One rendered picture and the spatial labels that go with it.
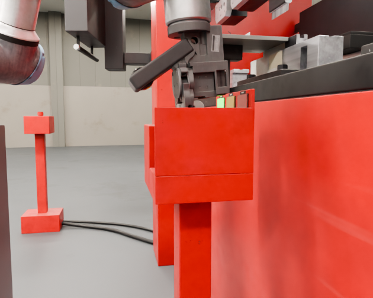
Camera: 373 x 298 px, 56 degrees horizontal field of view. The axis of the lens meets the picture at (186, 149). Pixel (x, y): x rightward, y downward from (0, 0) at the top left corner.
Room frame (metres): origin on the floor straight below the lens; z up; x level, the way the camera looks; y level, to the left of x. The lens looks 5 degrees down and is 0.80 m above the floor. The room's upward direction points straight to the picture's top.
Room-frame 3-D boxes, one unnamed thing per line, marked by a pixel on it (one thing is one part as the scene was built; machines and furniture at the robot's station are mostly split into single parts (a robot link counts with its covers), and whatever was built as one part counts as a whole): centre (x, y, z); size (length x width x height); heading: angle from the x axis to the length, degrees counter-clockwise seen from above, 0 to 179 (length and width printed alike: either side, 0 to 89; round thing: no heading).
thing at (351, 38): (1.04, -0.42, 1.01); 0.26 x 0.12 x 0.05; 101
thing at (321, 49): (0.96, -0.27, 0.92); 0.39 x 0.06 x 0.10; 11
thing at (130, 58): (2.24, 0.26, 1.17); 0.40 x 0.24 x 0.07; 11
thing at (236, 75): (1.56, -0.15, 0.92); 0.50 x 0.06 x 0.10; 11
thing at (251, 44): (0.99, -0.12, 1.00); 0.26 x 0.18 x 0.01; 101
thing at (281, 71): (0.97, -0.21, 0.89); 0.30 x 0.05 x 0.03; 11
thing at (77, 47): (2.17, 0.60, 1.20); 0.45 x 0.03 x 0.08; 0
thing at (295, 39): (0.99, -0.27, 0.98); 0.20 x 0.03 x 0.03; 11
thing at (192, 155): (0.64, -0.01, 0.75); 0.20 x 0.16 x 0.18; 11
